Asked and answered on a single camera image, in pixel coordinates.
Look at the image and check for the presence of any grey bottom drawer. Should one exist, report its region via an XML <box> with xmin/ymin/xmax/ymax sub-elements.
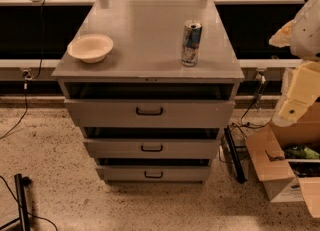
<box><xmin>96</xmin><ymin>166</ymin><xmax>210</xmax><ymax>182</ymax></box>

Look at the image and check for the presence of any brown cardboard box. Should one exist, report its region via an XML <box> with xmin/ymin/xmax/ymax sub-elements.
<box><xmin>246</xmin><ymin>102</ymin><xmax>320</xmax><ymax>218</ymax></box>

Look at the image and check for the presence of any white bowl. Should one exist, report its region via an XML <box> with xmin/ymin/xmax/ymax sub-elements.
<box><xmin>67</xmin><ymin>34</ymin><xmax>113</xmax><ymax>63</ymax></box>

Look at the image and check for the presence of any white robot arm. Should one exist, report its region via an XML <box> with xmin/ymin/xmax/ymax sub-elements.
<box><xmin>269</xmin><ymin>0</ymin><xmax>320</xmax><ymax>127</ymax></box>

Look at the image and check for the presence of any grey drawer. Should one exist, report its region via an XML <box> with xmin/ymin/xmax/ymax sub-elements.
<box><xmin>96</xmin><ymin>166</ymin><xmax>210</xmax><ymax>182</ymax></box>
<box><xmin>65</xmin><ymin>99</ymin><xmax>234</xmax><ymax>128</ymax></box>
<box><xmin>83</xmin><ymin>139</ymin><xmax>220</xmax><ymax>159</ymax></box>

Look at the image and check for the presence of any blue silver drink can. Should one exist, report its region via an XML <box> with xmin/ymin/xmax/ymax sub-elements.
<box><xmin>181</xmin><ymin>20</ymin><xmax>202</xmax><ymax>67</ymax></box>

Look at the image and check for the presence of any black stand leg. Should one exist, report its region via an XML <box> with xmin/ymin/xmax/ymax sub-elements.
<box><xmin>0</xmin><ymin>174</ymin><xmax>31</xmax><ymax>231</ymax></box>

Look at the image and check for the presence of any grey top drawer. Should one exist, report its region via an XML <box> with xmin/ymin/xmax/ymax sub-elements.
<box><xmin>65</xmin><ymin>99</ymin><xmax>234</xmax><ymax>128</ymax></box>

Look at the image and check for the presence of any black bar on floor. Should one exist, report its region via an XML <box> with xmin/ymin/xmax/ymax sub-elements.
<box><xmin>224</xmin><ymin>127</ymin><xmax>247</xmax><ymax>184</ymax></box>

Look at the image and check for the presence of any grey drawer cabinet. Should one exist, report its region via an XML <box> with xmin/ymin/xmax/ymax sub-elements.
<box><xmin>53</xmin><ymin>0</ymin><xmax>244</xmax><ymax>170</ymax></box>

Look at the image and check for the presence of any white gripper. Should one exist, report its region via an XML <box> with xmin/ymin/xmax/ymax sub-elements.
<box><xmin>272</xmin><ymin>61</ymin><xmax>320</xmax><ymax>127</ymax></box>

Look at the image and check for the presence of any green bag in box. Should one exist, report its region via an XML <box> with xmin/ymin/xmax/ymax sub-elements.
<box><xmin>284</xmin><ymin>145</ymin><xmax>320</xmax><ymax>160</ymax></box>

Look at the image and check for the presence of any black cables right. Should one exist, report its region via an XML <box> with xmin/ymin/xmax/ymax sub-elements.
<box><xmin>229</xmin><ymin>74</ymin><xmax>268</xmax><ymax>136</ymax></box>

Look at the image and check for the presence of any grey middle drawer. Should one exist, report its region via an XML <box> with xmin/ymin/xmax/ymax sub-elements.
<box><xmin>83</xmin><ymin>139</ymin><xmax>220</xmax><ymax>159</ymax></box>

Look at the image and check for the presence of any black cable left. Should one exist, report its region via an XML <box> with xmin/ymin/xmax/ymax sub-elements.
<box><xmin>0</xmin><ymin>0</ymin><xmax>58</xmax><ymax>141</ymax></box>

